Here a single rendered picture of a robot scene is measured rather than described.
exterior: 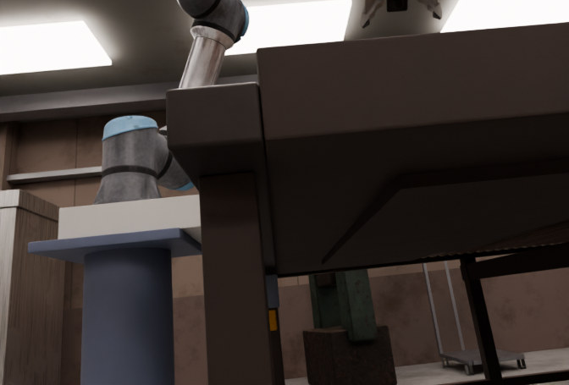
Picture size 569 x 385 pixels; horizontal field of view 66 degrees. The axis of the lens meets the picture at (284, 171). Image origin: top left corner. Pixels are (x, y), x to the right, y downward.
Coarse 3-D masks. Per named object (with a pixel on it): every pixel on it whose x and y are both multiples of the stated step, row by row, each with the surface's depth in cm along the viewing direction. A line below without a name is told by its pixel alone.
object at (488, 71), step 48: (288, 48) 41; (336, 48) 41; (384, 48) 41; (432, 48) 41; (480, 48) 41; (528, 48) 41; (288, 96) 39; (336, 96) 39; (384, 96) 40; (432, 96) 40; (480, 96) 40; (528, 96) 40; (288, 144) 40; (336, 144) 41; (384, 144) 42; (432, 144) 44
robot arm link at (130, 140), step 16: (112, 128) 95; (128, 128) 94; (144, 128) 96; (112, 144) 93; (128, 144) 93; (144, 144) 95; (160, 144) 99; (112, 160) 92; (128, 160) 92; (144, 160) 94; (160, 160) 99; (160, 176) 102
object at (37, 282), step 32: (0, 192) 355; (0, 224) 350; (32, 224) 375; (0, 256) 343; (32, 256) 371; (0, 288) 336; (32, 288) 366; (0, 320) 329; (32, 320) 362; (0, 352) 323; (32, 352) 357; (0, 384) 316; (32, 384) 353
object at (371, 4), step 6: (366, 0) 87; (372, 0) 89; (378, 0) 90; (384, 0) 90; (366, 6) 88; (372, 6) 90; (378, 6) 90; (366, 12) 89; (372, 12) 89; (366, 18) 89; (366, 24) 89
